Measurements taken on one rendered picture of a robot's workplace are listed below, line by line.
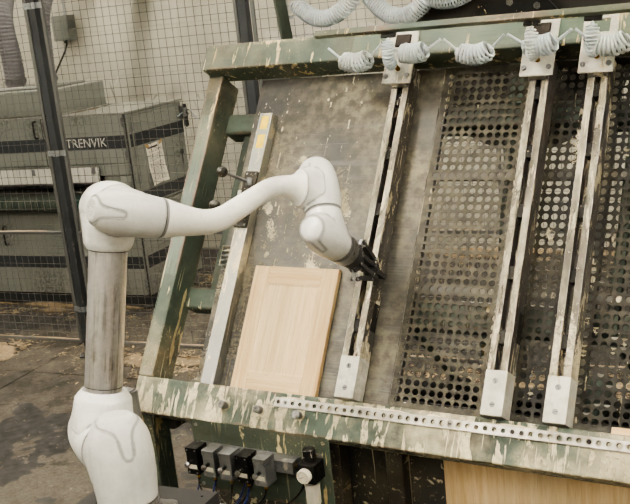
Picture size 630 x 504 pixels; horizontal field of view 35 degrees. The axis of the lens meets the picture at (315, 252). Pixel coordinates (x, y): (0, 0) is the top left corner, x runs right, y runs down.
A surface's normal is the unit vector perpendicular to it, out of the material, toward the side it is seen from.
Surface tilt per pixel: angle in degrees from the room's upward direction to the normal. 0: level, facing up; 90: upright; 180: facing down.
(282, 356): 57
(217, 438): 90
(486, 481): 90
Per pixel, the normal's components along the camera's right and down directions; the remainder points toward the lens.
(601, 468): -0.47, -0.32
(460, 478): -0.50, 0.26
